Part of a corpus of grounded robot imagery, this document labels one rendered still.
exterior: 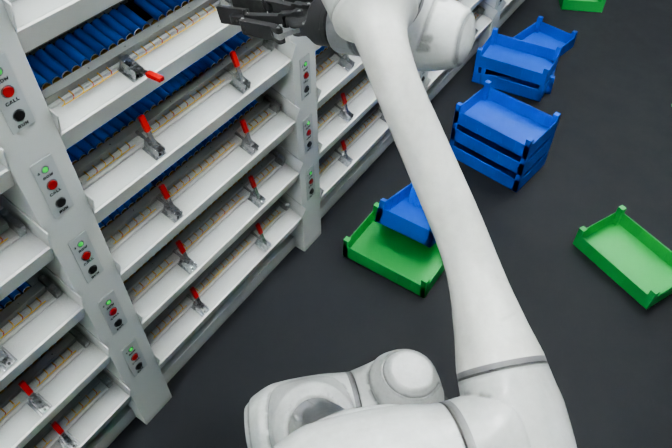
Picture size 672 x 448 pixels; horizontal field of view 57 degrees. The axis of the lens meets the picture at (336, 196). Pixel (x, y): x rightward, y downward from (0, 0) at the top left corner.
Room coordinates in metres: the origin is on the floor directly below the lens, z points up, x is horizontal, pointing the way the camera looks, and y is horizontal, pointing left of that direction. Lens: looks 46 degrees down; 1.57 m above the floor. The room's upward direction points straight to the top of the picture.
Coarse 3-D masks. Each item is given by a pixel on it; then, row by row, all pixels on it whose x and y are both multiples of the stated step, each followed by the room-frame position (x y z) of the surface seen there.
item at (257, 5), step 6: (234, 0) 0.97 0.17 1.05; (240, 0) 0.96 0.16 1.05; (246, 0) 0.96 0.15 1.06; (252, 0) 0.95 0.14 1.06; (258, 0) 0.94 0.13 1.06; (234, 6) 0.97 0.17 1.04; (240, 6) 0.97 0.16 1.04; (246, 6) 0.96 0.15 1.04; (252, 6) 0.95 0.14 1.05; (258, 6) 0.94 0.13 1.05; (264, 6) 0.94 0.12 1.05; (258, 12) 0.94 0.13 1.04; (264, 12) 0.94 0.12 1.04
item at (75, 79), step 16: (208, 0) 1.13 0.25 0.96; (176, 16) 1.06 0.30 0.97; (192, 16) 1.09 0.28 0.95; (144, 32) 1.00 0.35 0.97; (160, 32) 1.02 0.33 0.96; (112, 48) 0.95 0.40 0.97; (128, 48) 0.95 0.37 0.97; (144, 48) 0.98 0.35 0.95; (96, 64) 0.90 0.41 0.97; (112, 64) 0.92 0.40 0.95; (64, 80) 0.85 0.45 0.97; (80, 80) 0.87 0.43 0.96; (48, 96) 0.81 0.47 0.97
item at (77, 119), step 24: (216, 24) 1.09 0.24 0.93; (168, 48) 1.00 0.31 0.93; (192, 48) 1.02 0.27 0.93; (120, 72) 0.92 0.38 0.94; (168, 72) 0.97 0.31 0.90; (72, 96) 0.85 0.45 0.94; (96, 96) 0.86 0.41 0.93; (120, 96) 0.87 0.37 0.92; (144, 96) 0.92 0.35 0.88; (72, 120) 0.80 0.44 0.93; (96, 120) 0.83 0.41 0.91; (72, 144) 0.79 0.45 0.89
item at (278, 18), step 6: (246, 12) 0.90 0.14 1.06; (252, 12) 0.90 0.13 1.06; (282, 12) 0.87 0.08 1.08; (288, 12) 0.87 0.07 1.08; (294, 12) 0.86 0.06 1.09; (300, 12) 0.85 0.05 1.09; (252, 18) 0.89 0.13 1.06; (258, 18) 0.88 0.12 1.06; (264, 18) 0.88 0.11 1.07; (270, 18) 0.87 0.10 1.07; (276, 18) 0.87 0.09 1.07; (282, 18) 0.87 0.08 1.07; (282, 24) 0.87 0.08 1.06
